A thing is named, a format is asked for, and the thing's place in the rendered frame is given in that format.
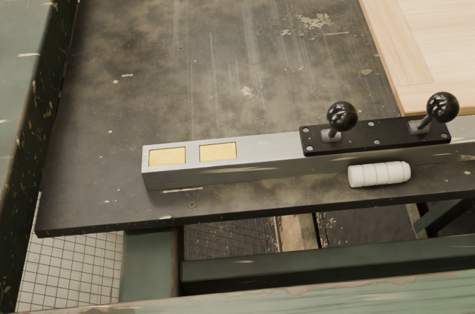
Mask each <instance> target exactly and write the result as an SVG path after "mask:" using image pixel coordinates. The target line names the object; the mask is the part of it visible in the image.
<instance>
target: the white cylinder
mask: <svg viewBox="0 0 475 314"><path fill-rule="evenodd" d="M410 177H411V171H410V167H409V164H408V163H406V162H405V161H402V162H399V161H394V162H386V163H374V164H363V165H350V166H349V167H348V181H349V184H350V186H351V187H362V186H372V185H386V184H394V183H402V182H407V180H409V179H410Z"/></svg>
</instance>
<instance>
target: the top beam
mask: <svg viewBox="0 0 475 314"><path fill-rule="evenodd" d="M77 3H78V0H0V311H1V312H2V313H14V312H15V310H16V304H17V300H18V293H19V289H20V283H21V279H22V275H23V268H24V264H25V259H26V255H27V251H28V244H29V240H30V234H31V230H32V226H33V219H34V215H35V210H36V206H37V199H38V195H39V191H40V185H41V181H42V174H43V170H44V166H45V160H46V157H47V150H48V146H49V140H50V136H51V132H52V125H53V121H54V115H55V111H56V108H57V101H58V97H59V91H60V87H61V80H62V76H63V73H64V66H65V62H66V56H67V52H68V48H69V42H70V38H71V31H72V28H73V24H74V17H75V13H76V7H77Z"/></svg>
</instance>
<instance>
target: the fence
mask: <svg viewBox="0 0 475 314"><path fill-rule="evenodd" d="M446 125H447V128H448V130H449V132H450V135H451V137H452V139H451V142H450V143H449V144H438V145H430V146H415V147H407V148H399V149H385V150H376V151H362V152H354V153H340V154H332V155H323V156H309V157H305V156H304V155H303V148H302V144H301V140H300V134H299V132H284V133H276V134H262V135H254V136H239V137H231V138H223V139H209V140H201V141H186V142H178V143H170V144H156V145H148V146H143V152H142V165H141V174H142V177H143V181H144V184H145V187H146V190H161V189H168V188H176V187H191V186H199V185H213V184H221V183H229V182H244V181H252V180H266V179H274V178H289V177H297V176H304V175H319V174H327V173H342V172H348V167H349V166H350V165H363V164H374V163H386V162H394V161H399V162H402V161H405V162H406V163H408V164H409V166H410V165H425V164H433V163H447V162H455V161H470V160H475V115H466V116H458V117H455V118H454V119H453V120H452V121H451V122H447V123H446ZM229 143H235V148H236V155H237V158H236V159H228V160H220V161H206V162H200V146H206V145H214V144H229ZM184 147H185V149H186V163H183V164H175V165H161V166H153V167H149V154H150V151H153V150H161V149H176V148H184Z"/></svg>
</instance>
